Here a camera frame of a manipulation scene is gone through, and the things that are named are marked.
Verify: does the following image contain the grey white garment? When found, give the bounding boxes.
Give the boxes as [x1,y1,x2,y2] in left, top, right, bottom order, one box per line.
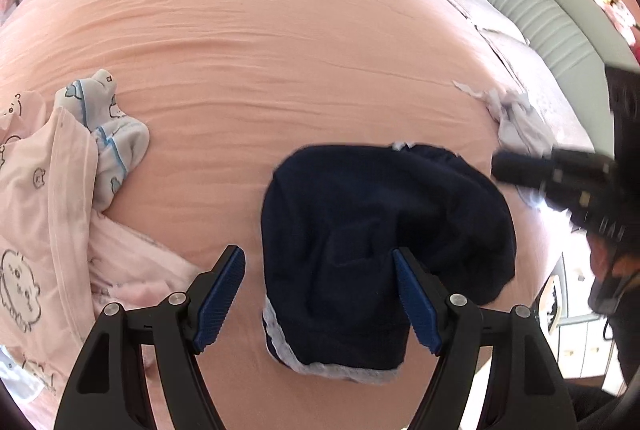
[452,80,557,211]

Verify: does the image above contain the navy shorts with white stripes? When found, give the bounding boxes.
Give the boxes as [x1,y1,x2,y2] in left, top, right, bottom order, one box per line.
[260,142,518,386]

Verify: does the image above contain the white drawer cabinet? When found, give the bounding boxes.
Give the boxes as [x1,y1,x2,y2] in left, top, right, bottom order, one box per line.
[547,255,618,378]

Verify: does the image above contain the white cloth scrap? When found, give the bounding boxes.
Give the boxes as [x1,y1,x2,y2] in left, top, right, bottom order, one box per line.
[452,80,488,99]

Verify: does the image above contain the pink printed garment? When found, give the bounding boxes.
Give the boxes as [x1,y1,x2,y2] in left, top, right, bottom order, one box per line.
[0,90,201,411]

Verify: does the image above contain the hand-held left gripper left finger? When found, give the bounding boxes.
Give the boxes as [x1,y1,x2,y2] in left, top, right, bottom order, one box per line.
[54,245,247,430]

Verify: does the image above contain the light blue printed garment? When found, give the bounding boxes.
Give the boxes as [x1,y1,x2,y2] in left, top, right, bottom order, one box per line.
[54,68,151,211]

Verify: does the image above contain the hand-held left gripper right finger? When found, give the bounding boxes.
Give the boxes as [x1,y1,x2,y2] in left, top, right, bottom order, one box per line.
[392,247,583,430]

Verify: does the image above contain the pink plush toy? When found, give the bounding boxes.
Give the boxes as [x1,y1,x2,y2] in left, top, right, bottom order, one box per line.
[606,0,638,45]

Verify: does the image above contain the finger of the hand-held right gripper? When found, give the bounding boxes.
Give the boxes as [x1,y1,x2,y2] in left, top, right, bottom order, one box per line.
[492,148,617,211]

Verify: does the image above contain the bed with pink sheet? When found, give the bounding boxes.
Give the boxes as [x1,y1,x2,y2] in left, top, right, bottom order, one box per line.
[0,0,601,430]

